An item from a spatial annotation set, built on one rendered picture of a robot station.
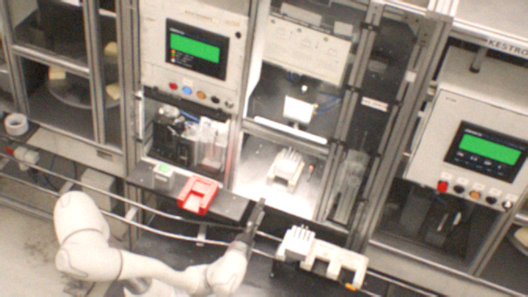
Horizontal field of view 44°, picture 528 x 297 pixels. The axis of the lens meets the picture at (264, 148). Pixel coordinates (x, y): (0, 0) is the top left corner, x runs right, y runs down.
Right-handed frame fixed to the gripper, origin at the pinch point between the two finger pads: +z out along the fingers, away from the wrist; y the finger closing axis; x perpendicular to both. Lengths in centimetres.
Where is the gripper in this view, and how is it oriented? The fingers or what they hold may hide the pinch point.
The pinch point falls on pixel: (260, 209)
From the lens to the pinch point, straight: 261.6
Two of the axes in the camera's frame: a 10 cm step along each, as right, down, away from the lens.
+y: 1.2, -7.0, -7.1
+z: 3.4, -6.4, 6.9
